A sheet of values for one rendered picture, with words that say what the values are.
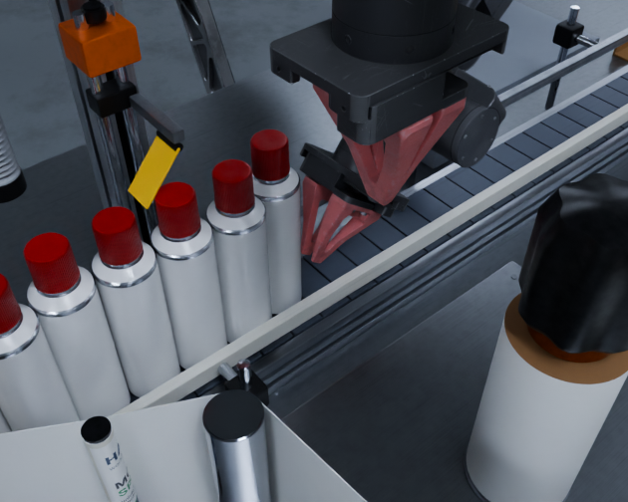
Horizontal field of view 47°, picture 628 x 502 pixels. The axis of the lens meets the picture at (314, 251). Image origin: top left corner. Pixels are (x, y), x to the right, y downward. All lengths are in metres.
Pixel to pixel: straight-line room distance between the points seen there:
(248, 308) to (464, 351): 0.22
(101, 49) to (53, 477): 0.30
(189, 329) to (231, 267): 0.07
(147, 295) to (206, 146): 0.50
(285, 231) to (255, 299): 0.07
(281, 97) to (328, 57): 0.83
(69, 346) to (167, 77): 2.36
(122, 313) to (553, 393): 0.33
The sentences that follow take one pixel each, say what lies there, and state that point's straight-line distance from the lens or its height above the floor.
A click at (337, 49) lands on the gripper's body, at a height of 1.28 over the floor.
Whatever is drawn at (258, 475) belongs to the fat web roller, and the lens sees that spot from 0.49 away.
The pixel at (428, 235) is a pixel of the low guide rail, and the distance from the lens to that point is 0.80.
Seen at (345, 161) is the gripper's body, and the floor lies 1.04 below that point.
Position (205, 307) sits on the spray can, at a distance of 0.64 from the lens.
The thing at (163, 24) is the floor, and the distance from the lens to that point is 3.29.
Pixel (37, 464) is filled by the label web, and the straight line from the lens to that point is 0.52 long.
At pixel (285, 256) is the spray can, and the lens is 0.69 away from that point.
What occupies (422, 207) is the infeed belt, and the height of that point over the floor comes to 0.88.
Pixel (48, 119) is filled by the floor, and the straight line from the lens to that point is 2.77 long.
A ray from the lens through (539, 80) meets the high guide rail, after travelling 0.99.
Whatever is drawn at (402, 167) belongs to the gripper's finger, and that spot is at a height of 1.22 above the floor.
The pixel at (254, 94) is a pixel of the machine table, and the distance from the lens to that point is 1.17.
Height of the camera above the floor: 1.45
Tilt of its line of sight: 44 degrees down
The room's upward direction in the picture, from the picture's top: straight up
